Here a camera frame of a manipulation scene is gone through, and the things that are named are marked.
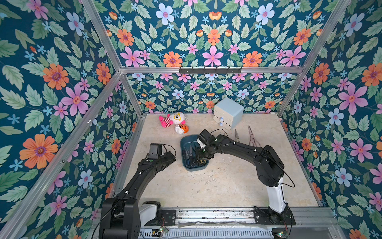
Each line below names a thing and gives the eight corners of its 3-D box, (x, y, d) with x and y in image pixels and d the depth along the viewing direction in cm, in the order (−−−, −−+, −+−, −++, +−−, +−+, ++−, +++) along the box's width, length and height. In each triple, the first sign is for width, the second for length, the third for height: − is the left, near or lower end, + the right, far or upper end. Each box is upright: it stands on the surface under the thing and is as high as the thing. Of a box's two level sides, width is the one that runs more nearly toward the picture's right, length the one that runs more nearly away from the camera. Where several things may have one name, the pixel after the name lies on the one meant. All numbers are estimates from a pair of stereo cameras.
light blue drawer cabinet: (212, 120, 119) (213, 105, 106) (223, 111, 125) (226, 96, 113) (230, 133, 110) (234, 119, 98) (242, 123, 117) (247, 108, 104)
